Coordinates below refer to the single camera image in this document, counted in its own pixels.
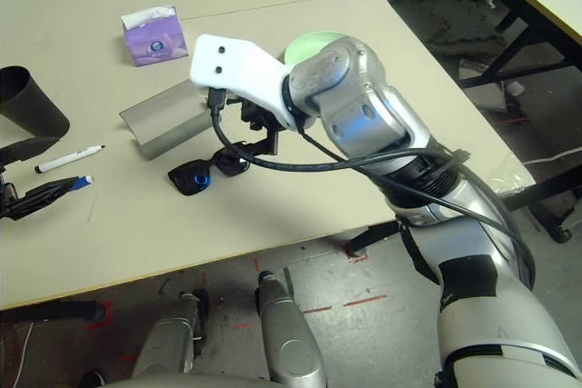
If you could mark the light green plate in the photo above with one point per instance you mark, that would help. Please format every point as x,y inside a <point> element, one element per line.
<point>309,47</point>

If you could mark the grey glasses case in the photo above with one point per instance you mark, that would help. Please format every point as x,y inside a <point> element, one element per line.
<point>159,120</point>

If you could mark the black sunglasses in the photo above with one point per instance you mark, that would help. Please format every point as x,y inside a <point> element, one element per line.
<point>191,179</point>

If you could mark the white marker blue cap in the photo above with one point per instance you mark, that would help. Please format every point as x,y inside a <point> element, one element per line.
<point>82,182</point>

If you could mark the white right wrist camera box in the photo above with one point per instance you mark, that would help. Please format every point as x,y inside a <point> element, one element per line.
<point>236,65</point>

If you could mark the silver robot left leg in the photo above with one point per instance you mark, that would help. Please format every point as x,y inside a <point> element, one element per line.
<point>168,347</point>

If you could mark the small white floor object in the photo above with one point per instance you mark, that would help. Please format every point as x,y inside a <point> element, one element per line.
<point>514,87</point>

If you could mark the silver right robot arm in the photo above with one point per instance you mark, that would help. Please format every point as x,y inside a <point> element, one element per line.
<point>373,102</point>

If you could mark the black table leg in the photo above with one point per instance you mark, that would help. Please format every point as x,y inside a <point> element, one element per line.
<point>370,238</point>
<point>45,313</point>

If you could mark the silver robot right leg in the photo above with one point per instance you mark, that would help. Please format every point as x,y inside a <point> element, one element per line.
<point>291,342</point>

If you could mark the black white sneaker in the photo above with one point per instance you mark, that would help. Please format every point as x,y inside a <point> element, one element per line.
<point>94,380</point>

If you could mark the black plastic cup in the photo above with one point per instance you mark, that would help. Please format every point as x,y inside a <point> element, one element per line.
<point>32,106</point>

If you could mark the grey robot torso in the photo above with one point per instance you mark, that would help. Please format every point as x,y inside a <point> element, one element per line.
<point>182,383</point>

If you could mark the purple tissue box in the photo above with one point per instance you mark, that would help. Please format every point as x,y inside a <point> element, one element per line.
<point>154,47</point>

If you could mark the clear plastic sheet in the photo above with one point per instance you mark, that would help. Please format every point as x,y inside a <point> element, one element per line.
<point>518,181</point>

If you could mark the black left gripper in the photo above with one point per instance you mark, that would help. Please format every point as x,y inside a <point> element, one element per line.
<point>7,190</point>

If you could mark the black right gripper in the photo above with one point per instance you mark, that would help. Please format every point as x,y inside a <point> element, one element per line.
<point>259,115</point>

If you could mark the silver robot leg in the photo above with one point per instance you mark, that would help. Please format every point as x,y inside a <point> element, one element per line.
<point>168,347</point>
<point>291,342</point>

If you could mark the white marker black cap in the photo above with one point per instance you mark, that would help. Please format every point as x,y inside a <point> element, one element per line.
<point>68,158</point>

